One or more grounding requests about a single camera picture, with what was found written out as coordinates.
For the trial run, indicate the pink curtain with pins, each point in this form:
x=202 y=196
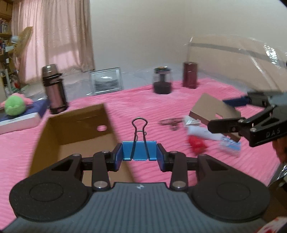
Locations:
x=61 y=35

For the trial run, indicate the blue binder clip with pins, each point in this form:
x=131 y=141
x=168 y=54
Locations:
x=139 y=149

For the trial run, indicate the pink ribbed blanket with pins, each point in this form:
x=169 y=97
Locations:
x=17 y=148

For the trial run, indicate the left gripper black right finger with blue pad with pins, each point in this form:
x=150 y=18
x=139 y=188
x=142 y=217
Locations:
x=178 y=164

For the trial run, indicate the white dish wire rack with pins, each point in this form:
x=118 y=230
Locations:
x=189 y=121

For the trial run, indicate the clear plastic floss box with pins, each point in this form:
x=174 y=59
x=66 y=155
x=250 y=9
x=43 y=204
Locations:
x=229 y=146

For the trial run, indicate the silver framed picture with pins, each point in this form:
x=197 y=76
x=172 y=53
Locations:
x=106 y=81

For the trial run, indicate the green pink plush toy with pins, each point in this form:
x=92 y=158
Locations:
x=16 y=104

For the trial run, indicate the glass teapot dark base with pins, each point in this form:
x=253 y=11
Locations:
x=162 y=80

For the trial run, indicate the maroon cylindrical flask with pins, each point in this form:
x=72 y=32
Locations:
x=189 y=75

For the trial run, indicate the steel thermos black handle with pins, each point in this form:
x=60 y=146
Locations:
x=54 y=89

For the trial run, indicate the leopard print hair claw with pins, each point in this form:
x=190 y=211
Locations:
x=172 y=122

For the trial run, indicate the navy blue book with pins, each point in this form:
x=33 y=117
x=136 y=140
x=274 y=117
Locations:
x=34 y=112

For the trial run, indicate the person's right hand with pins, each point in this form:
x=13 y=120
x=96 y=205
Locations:
x=280 y=146

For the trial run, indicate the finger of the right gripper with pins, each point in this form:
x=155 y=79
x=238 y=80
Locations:
x=228 y=126
x=244 y=100

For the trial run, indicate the red toy figure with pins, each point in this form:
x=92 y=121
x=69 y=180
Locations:
x=197 y=145

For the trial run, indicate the beige standing fan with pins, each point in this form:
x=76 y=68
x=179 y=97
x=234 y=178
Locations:
x=20 y=48

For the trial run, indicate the clear plastic sheet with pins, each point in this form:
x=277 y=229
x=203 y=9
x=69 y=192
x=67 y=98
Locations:
x=243 y=62

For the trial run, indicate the small grey cardboard box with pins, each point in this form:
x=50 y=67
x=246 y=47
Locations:
x=208 y=108

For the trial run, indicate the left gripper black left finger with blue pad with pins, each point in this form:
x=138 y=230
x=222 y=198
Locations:
x=100 y=164

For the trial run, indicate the brown cardboard box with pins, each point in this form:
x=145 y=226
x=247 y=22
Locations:
x=83 y=131

